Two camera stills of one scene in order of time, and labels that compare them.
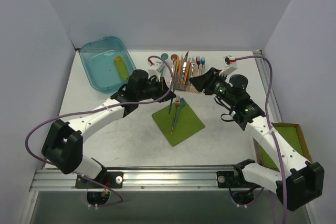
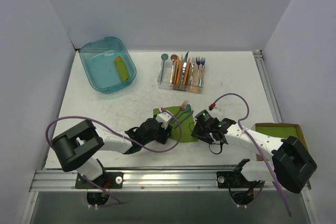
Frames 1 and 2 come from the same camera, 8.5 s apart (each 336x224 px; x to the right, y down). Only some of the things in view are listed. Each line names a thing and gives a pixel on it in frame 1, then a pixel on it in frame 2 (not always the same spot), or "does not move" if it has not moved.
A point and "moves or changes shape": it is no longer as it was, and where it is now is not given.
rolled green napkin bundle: [122, 68] does not move
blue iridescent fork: [203, 61] does not move
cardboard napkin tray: [292, 134] does not move
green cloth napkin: [187, 123] moves or changes shape
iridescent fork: [198, 62] does not move
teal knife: [174, 88] → [182, 119]
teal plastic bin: [107, 64] does not move
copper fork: [177, 102] → [183, 106]
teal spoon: [182, 104] moves or changes shape
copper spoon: [173, 57] does not move
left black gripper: [163, 89] → [165, 134]
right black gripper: [209, 81] → [197, 128]
